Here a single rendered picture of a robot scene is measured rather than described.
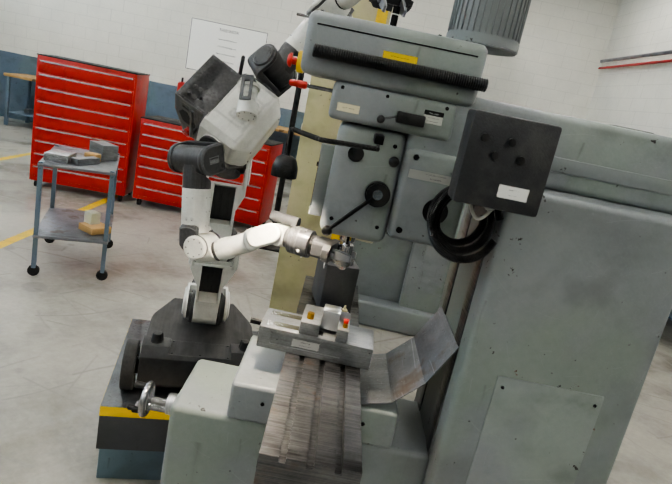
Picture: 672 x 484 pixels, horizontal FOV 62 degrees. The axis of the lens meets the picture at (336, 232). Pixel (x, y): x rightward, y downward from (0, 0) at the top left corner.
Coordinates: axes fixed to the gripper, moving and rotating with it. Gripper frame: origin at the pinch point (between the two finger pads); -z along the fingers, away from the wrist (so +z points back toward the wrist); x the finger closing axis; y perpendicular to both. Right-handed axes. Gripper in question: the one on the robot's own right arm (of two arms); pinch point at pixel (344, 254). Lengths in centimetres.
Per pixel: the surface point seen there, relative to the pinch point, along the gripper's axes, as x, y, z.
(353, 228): -9.4, -11.0, -3.5
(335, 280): 27.3, 18.5, 8.3
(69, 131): 340, 60, 428
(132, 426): 5, 93, 68
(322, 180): -5.2, -21.1, 9.9
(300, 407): -35.7, 31.5, -7.3
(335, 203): -11.3, -16.9, 2.7
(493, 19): -2, -73, -25
